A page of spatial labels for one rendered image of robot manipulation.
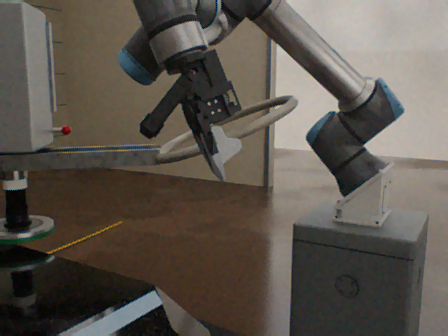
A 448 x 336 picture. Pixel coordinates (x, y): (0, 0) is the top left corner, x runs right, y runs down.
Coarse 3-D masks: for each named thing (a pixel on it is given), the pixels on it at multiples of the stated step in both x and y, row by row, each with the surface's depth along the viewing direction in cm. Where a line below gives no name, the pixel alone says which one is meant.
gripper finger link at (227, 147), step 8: (216, 128) 76; (216, 136) 76; (224, 136) 76; (216, 144) 76; (224, 144) 76; (232, 144) 77; (240, 144) 77; (208, 152) 75; (224, 152) 76; (232, 152) 77; (216, 160) 75; (224, 160) 76; (216, 168) 76; (224, 176) 77
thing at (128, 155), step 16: (144, 144) 151; (160, 144) 151; (0, 160) 136; (16, 160) 137; (32, 160) 137; (48, 160) 138; (64, 160) 138; (80, 160) 138; (96, 160) 139; (112, 160) 139; (128, 160) 139; (144, 160) 140
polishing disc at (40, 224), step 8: (32, 216) 156; (40, 216) 155; (0, 224) 147; (32, 224) 146; (40, 224) 147; (48, 224) 147; (0, 232) 139; (8, 232) 139; (16, 232) 139; (24, 232) 139; (32, 232) 139; (40, 232) 141
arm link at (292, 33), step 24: (240, 0) 134; (264, 0) 134; (264, 24) 139; (288, 24) 138; (288, 48) 144; (312, 48) 143; (312, 72) 148; (336, 72) 147; (336, 96) 154; (360, 96) 151; (384, 96) 151; (360, 120) 156; (384, 120) 154
